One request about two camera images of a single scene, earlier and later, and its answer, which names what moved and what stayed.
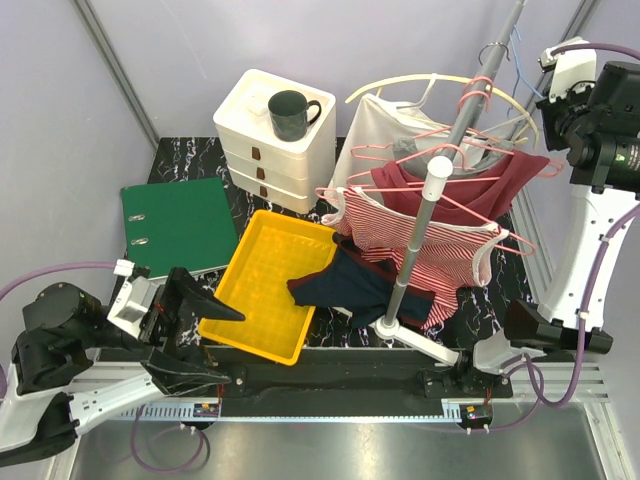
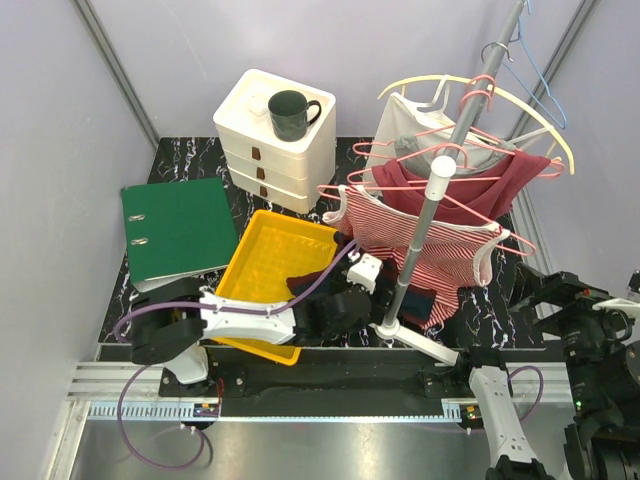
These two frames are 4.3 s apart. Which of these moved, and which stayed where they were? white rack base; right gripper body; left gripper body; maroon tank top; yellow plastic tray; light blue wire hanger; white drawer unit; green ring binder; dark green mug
Moved: right gripper body; left gripper body; light blue wire hanger
Stayed: maroon tank top; white rack base; dark green mug; yellow plastic tray; green ring binder; white drawer unit
